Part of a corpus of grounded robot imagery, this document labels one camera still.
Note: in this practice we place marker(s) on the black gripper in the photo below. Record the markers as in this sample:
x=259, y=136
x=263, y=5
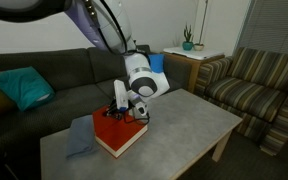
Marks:
x=112, y=111

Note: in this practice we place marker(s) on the orange book with yellow spine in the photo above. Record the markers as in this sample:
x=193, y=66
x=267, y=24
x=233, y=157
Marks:
x=116, y=136

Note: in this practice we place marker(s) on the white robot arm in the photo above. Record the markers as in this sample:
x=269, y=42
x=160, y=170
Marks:
x=106, y=25

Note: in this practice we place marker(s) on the folded blue-grey cloth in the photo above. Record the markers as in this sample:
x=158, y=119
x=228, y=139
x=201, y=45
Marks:
x=81, y=137

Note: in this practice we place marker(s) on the dark grey fabric sofa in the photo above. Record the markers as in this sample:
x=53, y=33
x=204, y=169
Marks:
x=78, y=82

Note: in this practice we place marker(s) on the blue cushion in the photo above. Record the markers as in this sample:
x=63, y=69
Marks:
x=156, y=63

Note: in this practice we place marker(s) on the grey coffee table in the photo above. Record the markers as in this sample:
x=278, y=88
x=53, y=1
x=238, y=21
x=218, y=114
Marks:
x=182, y=128

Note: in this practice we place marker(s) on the teal cushion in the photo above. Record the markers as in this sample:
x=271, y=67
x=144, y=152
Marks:
x=26, y=87

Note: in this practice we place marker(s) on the wooden side table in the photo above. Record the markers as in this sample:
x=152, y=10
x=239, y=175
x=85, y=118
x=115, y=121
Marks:
x=195, y=65

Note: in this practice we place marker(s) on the plant in teal pot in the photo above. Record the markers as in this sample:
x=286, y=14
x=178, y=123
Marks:
x=187, y=45

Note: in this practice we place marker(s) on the small white plant pot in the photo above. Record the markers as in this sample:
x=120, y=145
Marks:
x=198, y=47

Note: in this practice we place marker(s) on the white board on side table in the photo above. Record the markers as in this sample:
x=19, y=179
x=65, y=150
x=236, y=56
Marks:
x=193, y=54

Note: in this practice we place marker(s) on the striped armchair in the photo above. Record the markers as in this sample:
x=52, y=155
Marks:
x=252, y=84

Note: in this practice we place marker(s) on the window blinds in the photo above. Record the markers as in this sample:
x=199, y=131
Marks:
x=266, y=26

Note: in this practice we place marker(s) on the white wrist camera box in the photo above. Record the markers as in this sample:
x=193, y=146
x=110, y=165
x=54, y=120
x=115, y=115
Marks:
x=121, y=95

